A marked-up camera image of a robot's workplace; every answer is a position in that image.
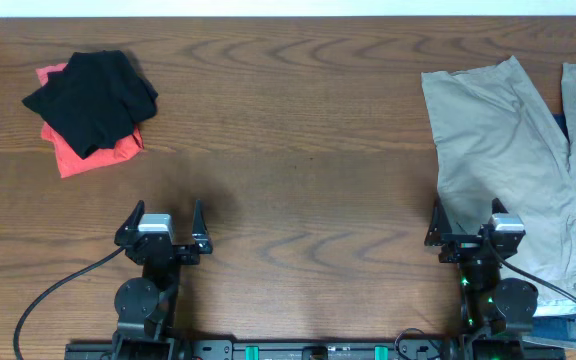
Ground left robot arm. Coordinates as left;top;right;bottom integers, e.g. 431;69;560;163
111;201;213;359

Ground dark blue denim jeans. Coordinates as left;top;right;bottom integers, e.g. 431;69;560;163
531;114;576;344

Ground red folded garment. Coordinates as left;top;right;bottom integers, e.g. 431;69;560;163
35;62;145;179

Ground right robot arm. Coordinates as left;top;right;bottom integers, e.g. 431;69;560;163
424;199;538;359

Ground black folded garment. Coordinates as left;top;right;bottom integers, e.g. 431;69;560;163
22;50;158;159

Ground khaki green shorts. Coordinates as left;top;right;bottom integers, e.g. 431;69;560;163
421;58;576;316

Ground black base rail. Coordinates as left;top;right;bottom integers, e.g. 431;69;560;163
64;338;566;360

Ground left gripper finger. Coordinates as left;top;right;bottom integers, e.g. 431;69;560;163
114;200;145;246
191;200;213;254

